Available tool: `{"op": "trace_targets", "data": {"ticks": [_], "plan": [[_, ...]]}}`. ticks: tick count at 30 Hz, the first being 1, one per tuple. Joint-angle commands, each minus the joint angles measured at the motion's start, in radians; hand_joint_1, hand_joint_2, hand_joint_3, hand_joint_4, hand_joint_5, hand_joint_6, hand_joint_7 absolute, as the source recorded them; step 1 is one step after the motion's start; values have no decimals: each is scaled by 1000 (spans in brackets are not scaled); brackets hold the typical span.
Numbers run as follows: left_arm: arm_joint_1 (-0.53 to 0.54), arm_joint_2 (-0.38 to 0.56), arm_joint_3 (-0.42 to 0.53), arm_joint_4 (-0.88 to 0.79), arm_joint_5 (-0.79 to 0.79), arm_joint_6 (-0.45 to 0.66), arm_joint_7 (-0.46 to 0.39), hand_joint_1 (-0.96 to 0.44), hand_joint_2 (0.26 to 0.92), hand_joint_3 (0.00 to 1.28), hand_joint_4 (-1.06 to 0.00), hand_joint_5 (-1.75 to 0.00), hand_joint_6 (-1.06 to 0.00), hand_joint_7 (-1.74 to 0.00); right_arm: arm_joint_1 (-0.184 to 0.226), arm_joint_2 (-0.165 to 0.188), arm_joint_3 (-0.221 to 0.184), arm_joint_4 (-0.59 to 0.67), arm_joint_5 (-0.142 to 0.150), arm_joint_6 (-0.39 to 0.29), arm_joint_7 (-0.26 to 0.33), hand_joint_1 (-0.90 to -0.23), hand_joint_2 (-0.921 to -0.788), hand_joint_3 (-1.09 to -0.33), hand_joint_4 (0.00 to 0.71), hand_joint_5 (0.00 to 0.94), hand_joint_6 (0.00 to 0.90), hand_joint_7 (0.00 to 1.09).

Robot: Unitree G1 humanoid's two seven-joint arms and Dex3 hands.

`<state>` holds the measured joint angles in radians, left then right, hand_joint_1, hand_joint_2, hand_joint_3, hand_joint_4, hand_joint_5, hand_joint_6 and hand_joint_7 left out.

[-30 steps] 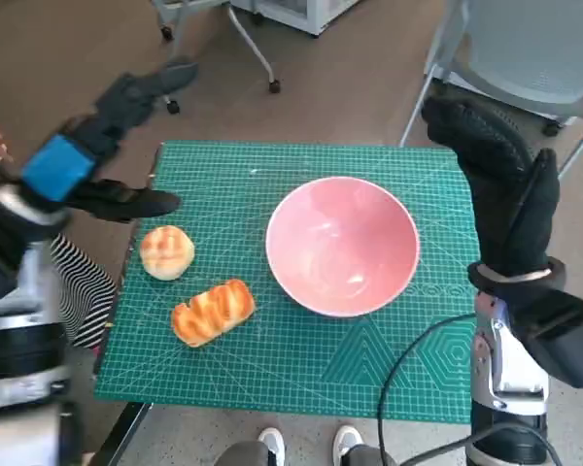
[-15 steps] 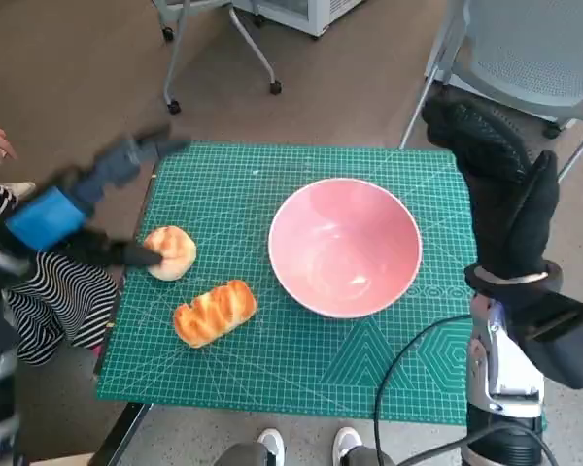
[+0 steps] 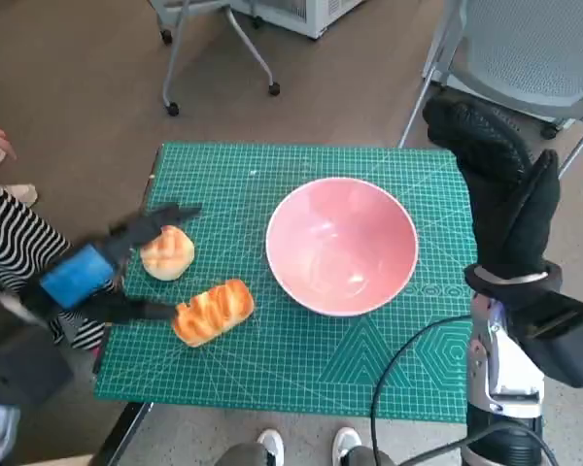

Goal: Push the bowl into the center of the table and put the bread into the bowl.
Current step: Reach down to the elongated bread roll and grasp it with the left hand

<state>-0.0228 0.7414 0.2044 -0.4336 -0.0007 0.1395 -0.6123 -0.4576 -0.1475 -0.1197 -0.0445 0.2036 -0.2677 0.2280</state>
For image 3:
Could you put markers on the orange striped bread loaf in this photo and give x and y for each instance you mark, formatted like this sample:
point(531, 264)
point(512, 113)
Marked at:
point(214, 310)

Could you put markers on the grey frame with casters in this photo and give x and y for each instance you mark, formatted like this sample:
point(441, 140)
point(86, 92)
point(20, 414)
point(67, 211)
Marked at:
point(172, 63)

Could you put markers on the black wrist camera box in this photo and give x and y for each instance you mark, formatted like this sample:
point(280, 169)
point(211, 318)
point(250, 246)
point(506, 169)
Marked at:
point(558, 340)
point(24, 359)

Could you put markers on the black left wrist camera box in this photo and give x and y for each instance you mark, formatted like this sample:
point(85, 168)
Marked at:
point(24, 359)

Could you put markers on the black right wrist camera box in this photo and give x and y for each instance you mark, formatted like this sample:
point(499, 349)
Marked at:
point(558, 340)

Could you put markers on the white foot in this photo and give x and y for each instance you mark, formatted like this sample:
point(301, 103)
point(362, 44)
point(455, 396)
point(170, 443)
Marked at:
point(271, 442)
point(346, 441)

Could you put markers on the grey mesh chair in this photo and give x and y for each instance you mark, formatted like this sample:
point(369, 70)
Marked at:
point(529, 48)

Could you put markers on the pink bowl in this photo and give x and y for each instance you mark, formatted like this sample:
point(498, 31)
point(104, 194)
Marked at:
point(340, 242)

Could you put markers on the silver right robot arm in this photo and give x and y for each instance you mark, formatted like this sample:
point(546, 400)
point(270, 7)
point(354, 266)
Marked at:
point(500, 369)

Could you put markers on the green cutting mat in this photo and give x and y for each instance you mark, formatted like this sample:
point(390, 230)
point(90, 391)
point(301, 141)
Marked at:
point(282, 369)

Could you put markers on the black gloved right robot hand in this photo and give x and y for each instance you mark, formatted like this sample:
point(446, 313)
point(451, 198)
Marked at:
point(500, 213)

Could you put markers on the pale round bread bun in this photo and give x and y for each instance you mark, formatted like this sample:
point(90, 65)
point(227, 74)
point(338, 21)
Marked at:
point(170, 255)

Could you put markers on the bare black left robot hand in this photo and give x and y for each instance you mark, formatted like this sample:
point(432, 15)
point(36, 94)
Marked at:
point(78, 276)

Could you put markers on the white cabinet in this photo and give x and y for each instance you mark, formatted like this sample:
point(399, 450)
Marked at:
point(316, 14)

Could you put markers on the person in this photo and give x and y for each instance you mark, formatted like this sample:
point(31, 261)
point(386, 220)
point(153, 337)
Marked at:
point(14, 238)

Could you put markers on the person's foot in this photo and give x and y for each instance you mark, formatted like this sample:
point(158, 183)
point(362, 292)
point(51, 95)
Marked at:
point(23, 193)

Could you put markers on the dark grey leg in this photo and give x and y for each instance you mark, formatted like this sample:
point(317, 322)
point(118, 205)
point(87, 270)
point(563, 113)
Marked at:
point(369, 457)
point(243, 456)

